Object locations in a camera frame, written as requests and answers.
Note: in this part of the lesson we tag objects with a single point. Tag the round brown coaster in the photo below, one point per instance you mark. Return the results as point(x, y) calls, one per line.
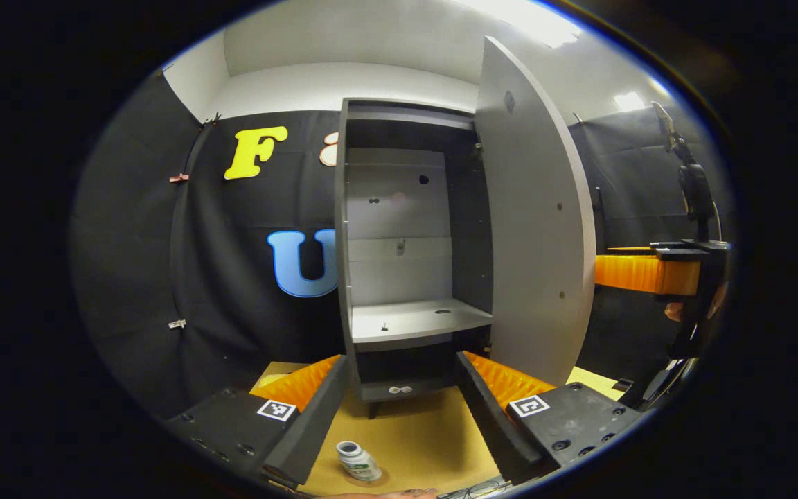
point(384, 479)

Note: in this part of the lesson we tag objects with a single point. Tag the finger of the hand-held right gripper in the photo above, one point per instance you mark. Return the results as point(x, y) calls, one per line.
point(690, 248)
point(641, 274)

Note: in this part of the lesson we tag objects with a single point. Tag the long ceiling light panel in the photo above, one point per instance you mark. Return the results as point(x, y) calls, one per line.
point(530, 21)

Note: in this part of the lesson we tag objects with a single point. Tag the white bottle green label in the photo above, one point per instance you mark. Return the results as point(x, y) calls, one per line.
point(359, 461)

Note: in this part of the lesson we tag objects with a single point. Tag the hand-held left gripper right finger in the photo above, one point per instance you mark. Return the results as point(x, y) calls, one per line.
point(489, 423)

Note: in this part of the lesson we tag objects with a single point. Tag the small ceiling light panel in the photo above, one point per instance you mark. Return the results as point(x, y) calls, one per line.
point(629, 101)

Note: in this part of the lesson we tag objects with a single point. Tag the dark grey cabinet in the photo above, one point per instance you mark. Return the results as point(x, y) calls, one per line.
point(468, 229)

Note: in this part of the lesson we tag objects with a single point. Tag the pink cloth clip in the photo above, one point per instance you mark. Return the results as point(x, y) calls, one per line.
point(179, 178)

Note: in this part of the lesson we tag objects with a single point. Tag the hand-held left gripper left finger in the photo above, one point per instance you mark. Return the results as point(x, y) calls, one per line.
point(316, 423)

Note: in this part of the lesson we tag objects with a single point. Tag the silver cloth clip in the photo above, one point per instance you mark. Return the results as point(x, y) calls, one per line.
point(177, 324)

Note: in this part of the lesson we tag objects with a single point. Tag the black backdrop cloth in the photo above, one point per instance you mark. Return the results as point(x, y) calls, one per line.
point(136, 242)

